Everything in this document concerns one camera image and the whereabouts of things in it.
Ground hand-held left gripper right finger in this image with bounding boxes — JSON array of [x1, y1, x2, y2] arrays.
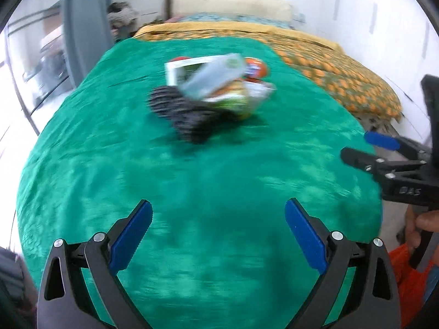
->
[[285, 198, 402, 329]]

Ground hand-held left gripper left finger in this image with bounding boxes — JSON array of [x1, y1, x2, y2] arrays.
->
[[36, 199, 154, 329]]

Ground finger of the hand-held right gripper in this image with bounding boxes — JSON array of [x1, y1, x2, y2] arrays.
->
[[364, 131, 433, 160], [340, 147, 427, 182]]

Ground black knitted sock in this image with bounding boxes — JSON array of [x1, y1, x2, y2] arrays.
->
[[147, 86, 222, 144]]

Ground orange snack packet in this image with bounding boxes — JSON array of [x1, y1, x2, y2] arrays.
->
[[245, 58, 271, 83]]

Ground white milk carton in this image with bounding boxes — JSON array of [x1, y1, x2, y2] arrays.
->
[[165, 56, 223, 88]]

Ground person's right hand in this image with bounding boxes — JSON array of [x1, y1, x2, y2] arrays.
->
[[405, 209, 439, 257]]

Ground leaf print bed skirt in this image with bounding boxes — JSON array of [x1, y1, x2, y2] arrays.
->
[[357, 111, 402, 134]]

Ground orange print quilt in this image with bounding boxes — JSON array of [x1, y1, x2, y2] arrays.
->
[[151, 29, 402, 122]]

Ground person's orange pants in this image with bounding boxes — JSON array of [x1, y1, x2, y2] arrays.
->
[[389, 243, 436, 329]]

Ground green patterned cloth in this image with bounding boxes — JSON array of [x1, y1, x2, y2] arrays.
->
[[15, 38, 383, 329]]

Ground white wardrobe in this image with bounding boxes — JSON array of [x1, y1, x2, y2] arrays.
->
[[309, 0, 439, 144]]

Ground teal floral pillow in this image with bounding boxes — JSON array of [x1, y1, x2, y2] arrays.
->
[[240, 14, 296, 28], [178, 12, 241, 23]]

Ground yellow blanket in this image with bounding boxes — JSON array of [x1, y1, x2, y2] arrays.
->
[[132, 21, 344, 52]]

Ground beige headboard cushion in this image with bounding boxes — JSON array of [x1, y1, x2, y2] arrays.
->
[[166, 0, 296, 23]]

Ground glass sliding door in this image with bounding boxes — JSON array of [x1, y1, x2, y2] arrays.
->
[[0, 0, 78, 138]]

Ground grey blue curtain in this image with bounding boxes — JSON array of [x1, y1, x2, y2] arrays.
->
[[63, 0, 114, 90]]

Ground pile of clothes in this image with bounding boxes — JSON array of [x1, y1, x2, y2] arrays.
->
[[107, 2, 139, 28]]

